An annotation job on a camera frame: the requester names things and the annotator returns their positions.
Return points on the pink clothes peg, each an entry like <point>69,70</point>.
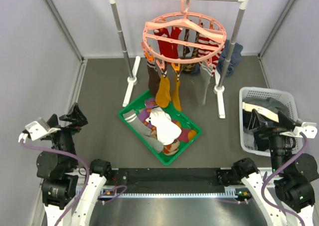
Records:
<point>162,66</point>

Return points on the grey sock hung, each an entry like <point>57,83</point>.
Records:
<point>207,72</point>

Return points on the green plastic bin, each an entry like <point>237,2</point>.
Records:
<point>186,123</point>

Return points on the purple patterned sock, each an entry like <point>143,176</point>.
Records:
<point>145,113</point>

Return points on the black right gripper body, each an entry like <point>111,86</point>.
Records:
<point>274,133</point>

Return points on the brown mustard white-striped sock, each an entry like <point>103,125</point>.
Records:
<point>175,93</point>

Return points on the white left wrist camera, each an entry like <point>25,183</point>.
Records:
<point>37,129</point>

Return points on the red white striped sock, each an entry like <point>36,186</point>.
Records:
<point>215,60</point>
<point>207,42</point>

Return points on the pink round clip hanger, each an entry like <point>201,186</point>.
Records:
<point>183,36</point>

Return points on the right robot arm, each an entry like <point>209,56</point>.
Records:
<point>286,196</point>

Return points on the white plastic laundry basket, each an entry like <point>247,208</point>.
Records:
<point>285,98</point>

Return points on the blue-grey crumpled cloth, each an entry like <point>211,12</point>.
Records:
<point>235,59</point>

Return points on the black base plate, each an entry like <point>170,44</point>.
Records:
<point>168,180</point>

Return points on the white and steel clothes rack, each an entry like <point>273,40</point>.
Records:
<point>122,36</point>

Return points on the dark clothes in basket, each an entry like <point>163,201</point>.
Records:
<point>269,108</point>

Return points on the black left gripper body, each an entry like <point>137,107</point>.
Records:
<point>65,132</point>

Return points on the orange clothes peg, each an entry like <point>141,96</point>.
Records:
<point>176,67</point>

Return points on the mustard yellow sock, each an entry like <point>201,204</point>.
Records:
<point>163,97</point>

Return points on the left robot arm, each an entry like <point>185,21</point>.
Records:
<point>63,205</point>

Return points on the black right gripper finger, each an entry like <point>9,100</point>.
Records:
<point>258,122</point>
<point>285,121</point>

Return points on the grey sock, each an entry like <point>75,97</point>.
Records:
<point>145,132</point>

